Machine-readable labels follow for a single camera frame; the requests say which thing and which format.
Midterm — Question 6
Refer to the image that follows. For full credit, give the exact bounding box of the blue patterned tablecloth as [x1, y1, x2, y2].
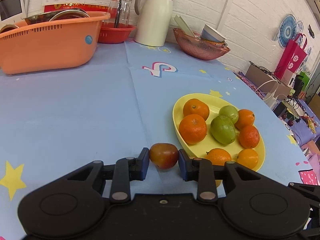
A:
[1, 41, 315, 239]

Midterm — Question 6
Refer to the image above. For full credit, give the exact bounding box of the steel bowl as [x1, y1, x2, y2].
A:
[24, 8, 89, 25]

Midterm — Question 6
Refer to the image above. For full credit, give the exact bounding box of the green lime large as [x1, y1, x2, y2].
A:
[210, 115, 236, 145]

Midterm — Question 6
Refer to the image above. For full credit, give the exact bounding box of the green lime small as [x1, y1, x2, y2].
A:
[219, 105, 239, 124]

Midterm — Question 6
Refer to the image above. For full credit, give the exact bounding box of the blue round fan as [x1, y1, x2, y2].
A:
[273, 14, 297, 48]

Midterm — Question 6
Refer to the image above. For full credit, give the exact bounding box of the blue white ceramic bowl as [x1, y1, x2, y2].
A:
[201, 24, 226, 42]

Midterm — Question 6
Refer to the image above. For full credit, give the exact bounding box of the red plastic basket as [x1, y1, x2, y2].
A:
[98, 23, 136, 44]

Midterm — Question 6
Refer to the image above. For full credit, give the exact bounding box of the cardboard box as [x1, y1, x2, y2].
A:
[245, 62, 291, 99]

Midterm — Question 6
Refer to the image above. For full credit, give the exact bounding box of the pink gift bag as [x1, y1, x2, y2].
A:
[274, 33, 308, 79]

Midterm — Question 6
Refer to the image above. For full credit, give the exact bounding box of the white thermos jug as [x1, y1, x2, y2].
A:
[134, 0, 173, 47]

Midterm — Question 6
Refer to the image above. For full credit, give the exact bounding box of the orange plastic basket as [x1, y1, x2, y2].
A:
[1, 11, 110, 75]

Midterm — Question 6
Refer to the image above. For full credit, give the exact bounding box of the yellow plastic plate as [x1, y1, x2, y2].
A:
[172, 93, 266, 171]

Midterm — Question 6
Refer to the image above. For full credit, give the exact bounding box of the green plate in bowl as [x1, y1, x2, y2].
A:
[174, 15, 196, 38]

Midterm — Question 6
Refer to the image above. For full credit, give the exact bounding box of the glass pitcher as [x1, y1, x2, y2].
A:
[107, 0, 132, 28]

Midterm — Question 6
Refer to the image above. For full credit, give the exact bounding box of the copper pink bowl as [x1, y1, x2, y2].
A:
[173, 28, 230, 61]

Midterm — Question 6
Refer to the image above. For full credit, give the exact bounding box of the white power strip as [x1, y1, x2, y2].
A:
[263, 93, 278, 110]

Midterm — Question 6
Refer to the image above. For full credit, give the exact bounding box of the orange tangerine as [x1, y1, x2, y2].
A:
[178, 114, 207, 145]
[206, 148, 232, 166]
[236, 148, 259, 169]
[239, 125, 260, 148]
[234, 109, 255, 130]
[183, 99, 210, 120]

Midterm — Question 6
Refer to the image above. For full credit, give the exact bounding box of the dark red brown tomato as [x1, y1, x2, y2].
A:
[149, 143, 178, 170]

